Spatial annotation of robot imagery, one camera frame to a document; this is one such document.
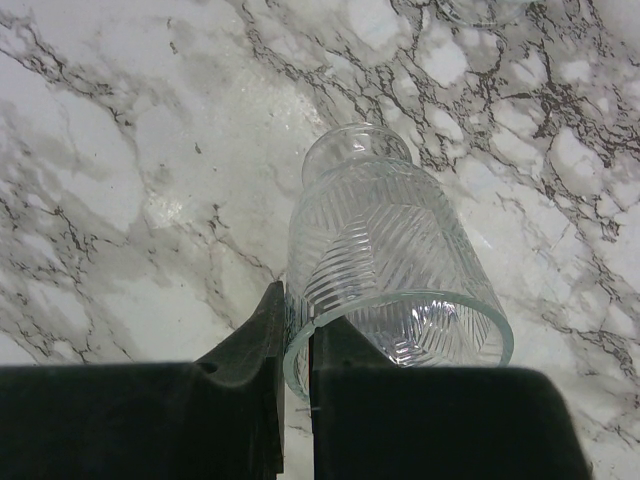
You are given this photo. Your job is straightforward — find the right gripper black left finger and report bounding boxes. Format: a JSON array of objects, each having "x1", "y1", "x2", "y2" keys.
[{"x1": 1, "y1": 282, "x2": 285, "y2": 479}]

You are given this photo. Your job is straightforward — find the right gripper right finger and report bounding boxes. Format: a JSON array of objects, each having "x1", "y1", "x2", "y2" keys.
[{"x1": 310, "y1": 319, "x2": 590, "y2": 479}]

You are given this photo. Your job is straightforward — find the clear wine glass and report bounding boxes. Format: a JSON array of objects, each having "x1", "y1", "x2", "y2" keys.
[
  {"x1": 284, "y1": 123, "x2": 514, "y2": 399},
  {"x1": 436, "y1": 0, "x2": 532, "y2": 28}
]

